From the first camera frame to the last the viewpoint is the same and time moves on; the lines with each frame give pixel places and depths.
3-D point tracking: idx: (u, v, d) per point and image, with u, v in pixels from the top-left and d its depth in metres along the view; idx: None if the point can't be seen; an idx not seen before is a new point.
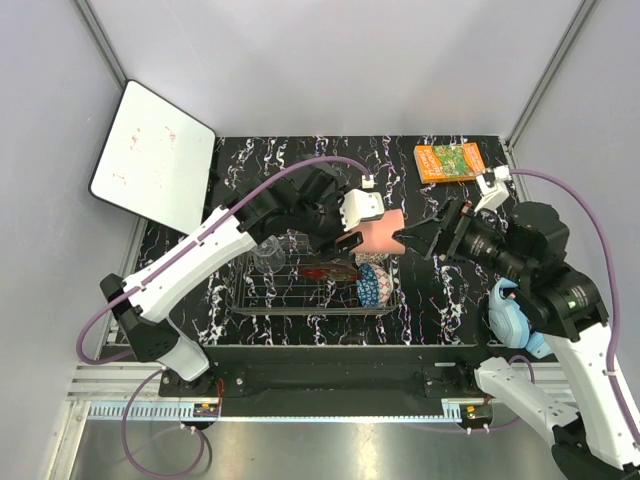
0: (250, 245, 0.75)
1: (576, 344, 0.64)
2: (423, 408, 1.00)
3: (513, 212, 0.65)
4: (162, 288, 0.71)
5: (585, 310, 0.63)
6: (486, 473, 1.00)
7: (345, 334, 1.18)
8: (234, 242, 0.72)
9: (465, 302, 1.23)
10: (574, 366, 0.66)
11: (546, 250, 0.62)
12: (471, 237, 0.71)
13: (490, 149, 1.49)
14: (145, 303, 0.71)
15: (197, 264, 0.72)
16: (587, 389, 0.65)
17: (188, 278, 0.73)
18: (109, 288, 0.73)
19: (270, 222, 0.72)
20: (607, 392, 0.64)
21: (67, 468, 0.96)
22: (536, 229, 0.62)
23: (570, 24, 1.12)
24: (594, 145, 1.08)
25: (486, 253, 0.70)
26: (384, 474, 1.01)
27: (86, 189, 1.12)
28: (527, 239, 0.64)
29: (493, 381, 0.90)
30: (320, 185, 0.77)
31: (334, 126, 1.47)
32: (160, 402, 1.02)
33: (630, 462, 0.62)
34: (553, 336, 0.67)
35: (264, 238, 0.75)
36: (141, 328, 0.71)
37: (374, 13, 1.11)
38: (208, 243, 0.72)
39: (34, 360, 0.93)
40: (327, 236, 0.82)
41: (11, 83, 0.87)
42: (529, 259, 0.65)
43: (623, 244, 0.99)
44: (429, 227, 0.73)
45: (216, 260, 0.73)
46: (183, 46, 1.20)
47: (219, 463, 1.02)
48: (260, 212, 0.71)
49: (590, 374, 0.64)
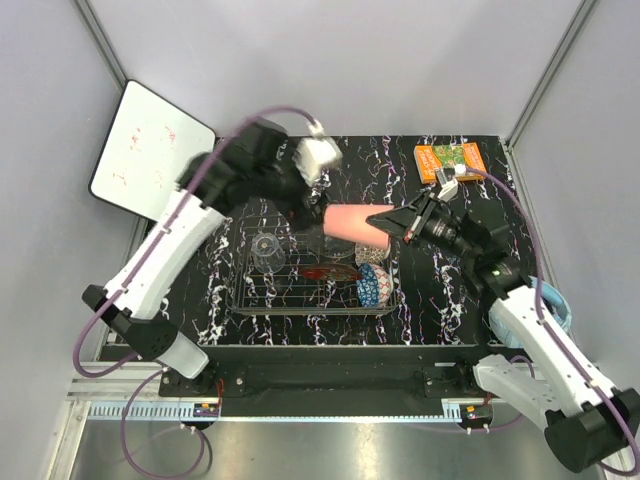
0: (217, 221, 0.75)
1: (506, 301, 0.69)
2: (423, 408, 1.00)
3: (468, 210, 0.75)
4: (144, 284, 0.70)
5: (512, 281, 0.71)
6: (483, 473, 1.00)
7: (345, 334, 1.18)
8: (201, 222, 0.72)
9: (465, 302, 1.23)
10: (515, 326, 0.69)
11: (489, 241, 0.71)
12: (433, 222, 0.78)
13: (490, 149, 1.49)
14: (132, 304, 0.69)
15: (172, 252, 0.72)
16: (533, 344, 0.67)
17: (167, 267, 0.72)
18: (91, 299, 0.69)
19: (231, 190, 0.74)
20: (546, 339, 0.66)
21: (67, 468, 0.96)
22: (483, 224, 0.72)
23: (571, 23, 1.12)
24: (594, 143, 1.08)
25: (445, 236, 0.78)
26: (384, 474, 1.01)
27: (86, 188, 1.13)
28: (476, 233, 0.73)
29: (491, 375, 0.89)
30: (269, 143, 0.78)
31: (335, 126, 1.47)
32: (160, 402, 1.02)
33: (588, 402, 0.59)
34: (494, 307, 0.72)
35: (228, 209, 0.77)
36: (138, 327, 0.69)
37: (372, 13, 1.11)
38: (176, 230, 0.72)
39: (34, 359, 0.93)
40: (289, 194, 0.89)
41: (9, 82, 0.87)
42: (475, 246, 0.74)
43: (622, 243, 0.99)
44: (405, 215, 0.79)
45: (189, 244, 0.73)
46: (183, 46, 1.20)
47: (219, 463, 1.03)
48: (220, 182, 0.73)
49: (527, 327, 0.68)
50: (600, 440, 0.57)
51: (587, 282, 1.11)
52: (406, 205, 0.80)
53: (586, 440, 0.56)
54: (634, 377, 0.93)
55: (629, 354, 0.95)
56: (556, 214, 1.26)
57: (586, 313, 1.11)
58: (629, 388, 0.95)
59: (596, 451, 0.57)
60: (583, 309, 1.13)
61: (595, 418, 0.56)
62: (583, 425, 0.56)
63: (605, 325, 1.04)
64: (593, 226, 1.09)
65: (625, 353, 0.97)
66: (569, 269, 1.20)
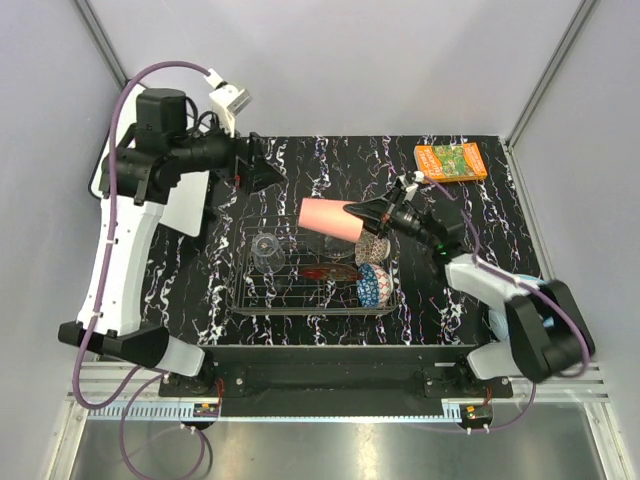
0: (159, 211, 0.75)
1: (454, 264, 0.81)
2: (423, 408, 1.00)
3: (432, 206, 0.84)
4: (116, 300, 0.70)
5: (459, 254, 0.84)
6: (485, 474, 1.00)
7: (345, 334, 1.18)
8: (142, 220, 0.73)
9: (465, 302, 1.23)
10: (466, 280, 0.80)
11: (445, 235, 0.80)
12: (401, 213, 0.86)
13: (490, 149, 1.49)
14: (114, 322, 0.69)
15: (129, 260, 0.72)
16: (480, 286, 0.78)
17: (130, 275, 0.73)
18: (70, 336, 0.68)
19: (160, 174, 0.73)
20: (487, 275, 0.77)
21: (67, 468, 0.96)
22: (443, 222, 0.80)
23: (571, 23, 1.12)
24: (594, 144, 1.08)
25: (411, 225, 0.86)
26: (384, 474, 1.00)
27: (86, 188, 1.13)
28: (435, 227, 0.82)
29: (483, 357, 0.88)
30: (175, 116, 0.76)
31: (335, 126, 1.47)
32: (160, 402, 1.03)
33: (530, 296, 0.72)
34: (451, 278, 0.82)
35: (165, 195, 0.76)
36: (127, 342, 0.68)
37: (373, 12, 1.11)
38: (123, 237, 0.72)
39: (34, 359, 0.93)
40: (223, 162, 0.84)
41: (10, 83, 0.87)
42: (435, 237, 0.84)
43: (622, 243, 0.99)
44: (379, 204, 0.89)
45: (139, 247, 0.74)
46: (182, 45, 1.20)
47: (219, 463, 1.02)
48: (141, 170, 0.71)
49: (472, 273, 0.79)
50: (540, 324, 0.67)
51: (587, 282, 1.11)
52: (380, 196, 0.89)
53: (525, 323, 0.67)
54: (634, 377, 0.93)
55: (629, 354, 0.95)
56: (556, 214, 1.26)
57: (586, 313, 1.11)
58: (629, 388, 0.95)
59: (547, 341, 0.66)
60: (582, 309, 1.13)
61: (527, 303, 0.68)
62: (517, 310, 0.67)
63: (605, 325, 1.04)
64: (593, 226, 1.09)
65: (624, 353, 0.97)
66: (569, 269, 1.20)
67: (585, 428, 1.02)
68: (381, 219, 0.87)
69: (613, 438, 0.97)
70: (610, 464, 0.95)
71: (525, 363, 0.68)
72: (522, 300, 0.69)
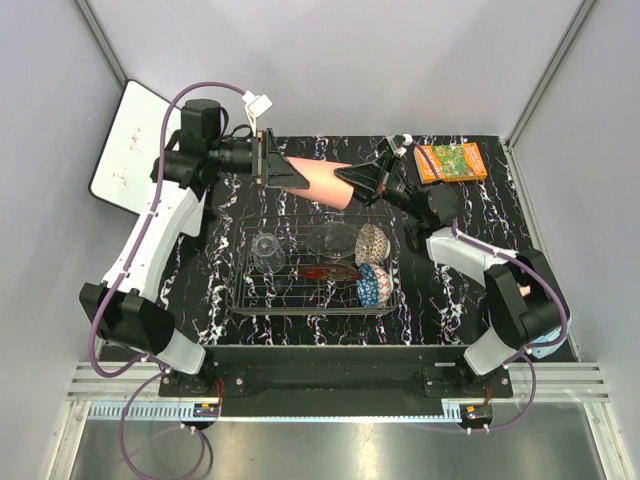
0: (195, 202, 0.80)
1: (435, 238, 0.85)
2: (423, 408, 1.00)
3: (430, 194, 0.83)
4: (145, 265, 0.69)
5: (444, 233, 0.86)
6: (483, 473, 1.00)
7: (345, 334, 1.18)
8: (184, 201, 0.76)
9: (465, 302, 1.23)
10: (449, 253, 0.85)
11: (436, 223, 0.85)
12: (394, 185, 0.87)
13: (490, 149, 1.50)
14: (139, 283, 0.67)
15: (163, 232, 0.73)
16: (460, 257, 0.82)
17: (160, 247, 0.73)
18: (91, 293, 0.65)
19: (202, 173, 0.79)
20: (465, 246, 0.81)
21: (67, 468, 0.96)
22: (440, 216, 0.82)
23: (570, 24, 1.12)
24: (593, 144, 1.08)
25: (401, 197, 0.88)
26: (384, 474, 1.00)
27: (86, 188, 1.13)
28: (428, 213, 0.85)
29: (476, 350, 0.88)
30: (215, 122, 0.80)
31: (335, 126, 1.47)
32: (160, 402, 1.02)
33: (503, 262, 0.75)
34: (433, 250, 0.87)
35: (202, 191, 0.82)
36: (148, 302, 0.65)
37: (372, 13, 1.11)
38: (162, 211, 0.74)
39: (34, 360, 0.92)
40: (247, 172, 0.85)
41: (10, 83, 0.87)
42: (423, 216, 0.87)
43: (622, 243, 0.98)
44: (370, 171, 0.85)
45: (174, 226, 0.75)
46: (183, 46, 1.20)
47: (219, 463, 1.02)
48: (183, 170, 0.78)
49: (452, 245, 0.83)
50: (518, 291, 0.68)
51: (587, 282, 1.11)
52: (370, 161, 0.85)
53: (503, 292, 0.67)
54: (634, 377, 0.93)
55: (630, 354, 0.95)
56: (556, 214, 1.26)
57: (586, 313, 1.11)
58: (628, 389, 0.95)
59: (525, 308, 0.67)
60: (583, 309, 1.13)
61: (504, 271, 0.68)
62: (496, 279, 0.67)
63: (604, 326, 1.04)
64: (593, 226, 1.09)
65: (624, 353, 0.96)
66: (568, 269, 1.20)
67: (585, 427, 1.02)
68: (376, 191, 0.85)
69: (612, 438, 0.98)
70: (610, 463, 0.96)
71: (506, 330, 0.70)
72: (499, 270, 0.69)
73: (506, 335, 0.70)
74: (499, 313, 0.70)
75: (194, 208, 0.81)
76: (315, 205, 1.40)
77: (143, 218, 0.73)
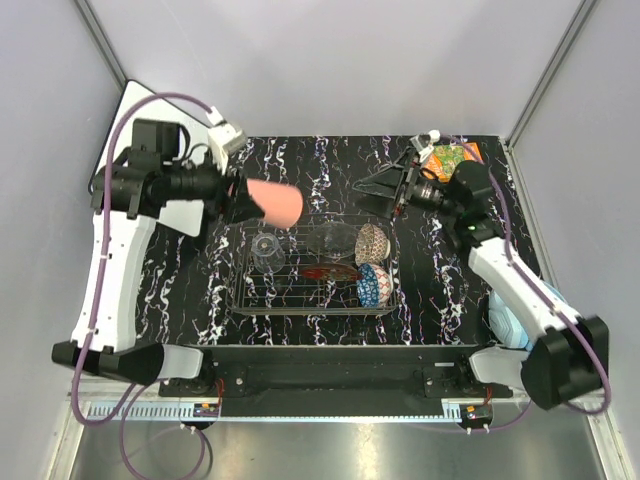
0: (151, 226, 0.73)
1: (480, 249, 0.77)
2: (423, 408, 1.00)
3: (456, 170, 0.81)
4: (112, 316, 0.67)
5: (488, 235, 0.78)
6: (483, 473, 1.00)
7: (345, 334, 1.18)
8: (137, 234, 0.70)
9: (465, 303, 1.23)
10: (492, 274, 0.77)
11: (471, 201, 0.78)
12: (419, 187, 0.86)
13: (490, 149, 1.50)
14: (111, 339, 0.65)
15: (123, 277, 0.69)
16: (506, 286, 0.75)
17: (124, 291, 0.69)
18: (63, 356, 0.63)
19: (152, 190, 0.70)
20: (516, 279, 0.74)
21: (67, 468, 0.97)
22: (467, 185, 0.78)
23: (570, 24, 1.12)
24: (593, 144, 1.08)
25: (433, 200, 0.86)
26: (384, 475, 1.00)
27: (86, 188, 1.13)
28: (461, 193, 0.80)
29: (485, 361, 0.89)
30: (173, 140, 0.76)
31: (334, 126, 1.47)
32: (161, 402, 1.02)
33: (550, 326, 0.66)
34: (472, 258, 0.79)
35: (157, 210, 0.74)
36: (125, 354, 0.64)
37: (373, 13, 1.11)
38: (115, 249, 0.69)
39: (35, 359, 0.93)
40: (211, 197, 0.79)
41: (10, 84, 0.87)
42: (458, 205, 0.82)
43: (623, 244, 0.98)
44: (393, 174, 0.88)
45: (133, 262, 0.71)
46: (183, 46, 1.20)
47: (219, 463, 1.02)
48: (131, 185, 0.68)
49: (498, 270, 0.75)
50: (567, 362, 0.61)
51: (587, 282, 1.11)
52: (391, 164, 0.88)
53: (551, 359, 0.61)
54: (634, 378, 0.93)
55: (629, 354, 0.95)
56: (556, 214, 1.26)
57: (587, 313, 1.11)
58: (629, 390, 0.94)
59: (566, 379, 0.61)
60: (583, 309, 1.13)
61: (557, 338, 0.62)
62: (546, 346, 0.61)
63: (605, 326, 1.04)
64: (594, 227, 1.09)
65: (624, 353, 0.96)
66: (569, 269, 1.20)
67: (585, 427, 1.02)
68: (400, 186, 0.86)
69: (612, 437, 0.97)
70: (610, 463, 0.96)
71: (533, 387, 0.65)
72: (551, 335, 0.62)
73: (532, 391, 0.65)
74: (531, 370, 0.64)
75: (150, 234, 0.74)
76: (315, 205, 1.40)
77: (98, 263, 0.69)
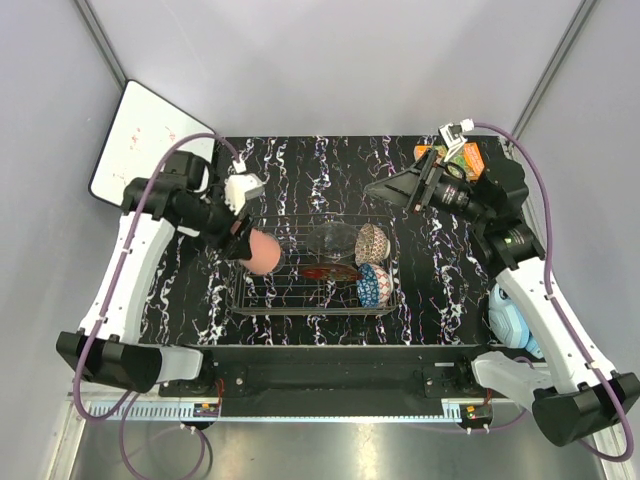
0: (171, 230, 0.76)
1: (515, 272, 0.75)
2: (423, 408, 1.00)
3: (486, 170, 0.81)
4: (122, 307, 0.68)
5: (523, 250, 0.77)
6: (483, 473, 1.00)
7: (345, 334, 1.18)
8: (158, 234, 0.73)
9: (465, 303, 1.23)
10: (523, 301, 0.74)
11: (504, 202, 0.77)
12: (443, 188, 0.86)
13: (490, 149, 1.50)
14: (117, 330, 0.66)
15: (139, 272, 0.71)
16: (538, 319, 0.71)
17: (139, 286, 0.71)
18: (69, 344, 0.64)
19: (176, 201, 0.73)
20: (551, 315, 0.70)
21: (67, 468, 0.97)
22: (500, 185, 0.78)
23: (570, 25, 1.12)
24: (593, 145, 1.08)
25: (457, 201, 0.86)
26: (384, 475, 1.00)
27: (86, 188, 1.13)
28: (493, 193, 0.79)
29: (488, 368, 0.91)
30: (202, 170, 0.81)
31: (334, 126, 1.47)
32: (160, 402, 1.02)
33: (583, 383, 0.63)
34: (501, 275, 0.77)
35: (177, 222, 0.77)
36: (130, 347, 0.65)
37: (373, 13, 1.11)
38: (137, 246, 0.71)
39: (35, 360, 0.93)
40: (218, 231, 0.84)
41: (10, 84, 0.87)
42: (489, 208, 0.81)
43: (623, 243, 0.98)
44: (407, 181, 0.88)
45: (151, 261, 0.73)
46: (183, 47, 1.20)
47: (219, 463, 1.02)
48: (158, 194, 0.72)
49: (533, 301, 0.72)
50: (592, 417, 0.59)
51: (587, 283, 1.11)
52: (408, 168, 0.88)
53: (578, 418, 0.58)
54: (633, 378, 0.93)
55: (629, 354, 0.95)
56: (556, 214, 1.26)
57: (587, 314, 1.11)
58: None
59: (585, 427, 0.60)
60: (583, 309, 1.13)
61: (591, 397, 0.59)
62: (577, 404, 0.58)
63: (604, 326, 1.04)
64: (594, 227, 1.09)
65: (623, 353, 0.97)
66: (569, 269, 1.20)
67: None
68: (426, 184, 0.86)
69: (612, 437, 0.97)
70: (610, 463, 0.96)
71: (548, 426, 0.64)
72: (585, 392, 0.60)
73: (545, 426, 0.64)
74: (547, 411, 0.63)
75: (172, 238, 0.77)
76: (315, 206, 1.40)
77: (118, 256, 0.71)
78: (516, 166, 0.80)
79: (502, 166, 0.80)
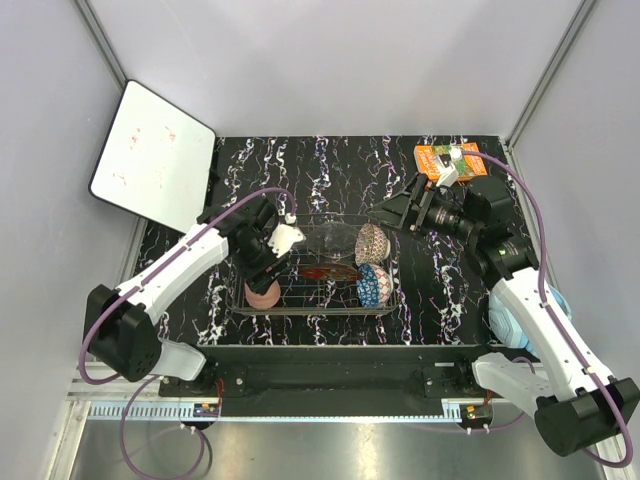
0: (223, 256, 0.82)
1: (511, 281, 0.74)
2: (423, 408, 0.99)
3: (470, 184, 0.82)
4: (161, 286, 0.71)
5: (518, 262, 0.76)
6: (482, 472, 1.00)
7: (345, 334, 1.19)
8: (218, 246, 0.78)
9: (465, 303, 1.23)
10: (518, 308, 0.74)
11: (490, 214, 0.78)
12: (434, 210, 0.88)
13: (490, 149, 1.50)
14: (147, 300, 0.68)
15: (187, 268, 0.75)
16: (533, 326, 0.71)
17: (180, 278, 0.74)
18: (100, 296, 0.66)
19: (240, 232, 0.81)
20: (547, 322, 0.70)
21: (67, 468, 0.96)
22: (484, 196, 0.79)
23: (570, 24, 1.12)
24: (593, 144, 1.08)
25: (448, 221, 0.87)
26: (384, 475, 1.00)
27: (86, 188, 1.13)
28: (480, 207, 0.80)
29: (489, 371, 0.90)
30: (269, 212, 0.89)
31: (335, 126, 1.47)
32: (160, 402, 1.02)
33: (581, 387, 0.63)
34: (497, 286, 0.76)
35: (232, 247, 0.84)
36: (148, 321, 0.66)
37: (372, 12, 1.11)
38: (195, 248, 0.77)
39: (34, 360, 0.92)
40: (258, 265, 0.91)
41: (9, 85, 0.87)
42: (478, 221, 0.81)
43: (622, 243, 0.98)
44: (399, 201, 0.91)
45: (200, 265, 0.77)
46: (183, 47, 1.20)
47: (219, 463, 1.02)
48: (228, 221, 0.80)
49: (528, 308, 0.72)
50: (591, 424, 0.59)
51: (588, 282, 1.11)
52: (401, 191, 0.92)
53: (578, 422, 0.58)
54: (633, 378, 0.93)
55: (628, 355, 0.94)
56: (556, 214, 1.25)
57: (587, 313, 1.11)
58: None
59: (586, 434, 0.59)
60: (583, 309, 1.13)
61: (589, 403, 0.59)
62: (576, 409, 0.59)
63: (605, 326, 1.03)
64: (593, 226, 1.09)
65: (623, 354, 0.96)
66: (568, 269, 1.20)
67: None
68: (416, 205, 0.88)
69: (615, 444, 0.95)
70: None
71: (551, 435, 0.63)
72: (583, 397, 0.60)
73: (547, 436, 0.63)
74: (547, 421, 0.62)
75: (219, 261, 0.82)
76: (315, 205, 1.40)
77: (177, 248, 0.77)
78: (498, 180, 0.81)
79: (488, 180, 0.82)
